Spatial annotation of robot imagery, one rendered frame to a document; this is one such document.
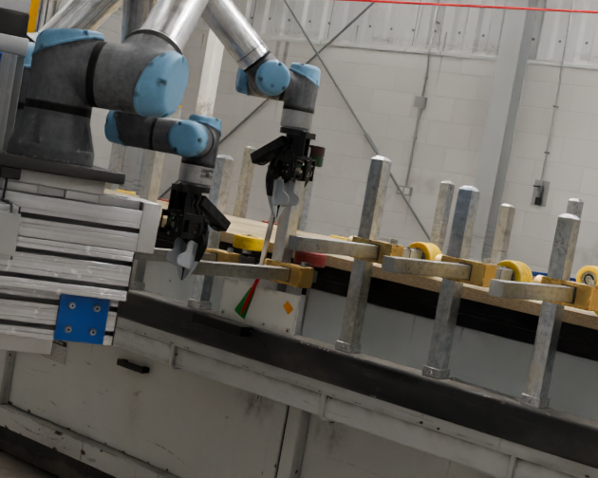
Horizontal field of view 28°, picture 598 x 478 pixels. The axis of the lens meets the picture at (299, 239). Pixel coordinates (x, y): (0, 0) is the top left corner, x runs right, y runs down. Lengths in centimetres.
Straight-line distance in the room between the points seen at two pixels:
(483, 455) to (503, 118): 800
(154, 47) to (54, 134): 23
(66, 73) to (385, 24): 955
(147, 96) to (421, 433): 108
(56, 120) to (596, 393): 132
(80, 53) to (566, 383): 132
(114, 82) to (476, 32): 907
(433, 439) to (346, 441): 47
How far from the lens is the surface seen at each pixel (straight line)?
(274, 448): 323
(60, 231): 209
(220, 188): 309
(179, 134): 249
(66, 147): 208
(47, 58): 210
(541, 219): 1045
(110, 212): 211
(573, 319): 267
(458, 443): 266
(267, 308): 294
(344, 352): 279
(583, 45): 1055
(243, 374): 303
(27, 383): 405
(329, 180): 1162
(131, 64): 206
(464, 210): 263
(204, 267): 268
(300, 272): 287
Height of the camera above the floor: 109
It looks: 3 degrees down
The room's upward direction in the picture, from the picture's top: 10 degrees clockwise
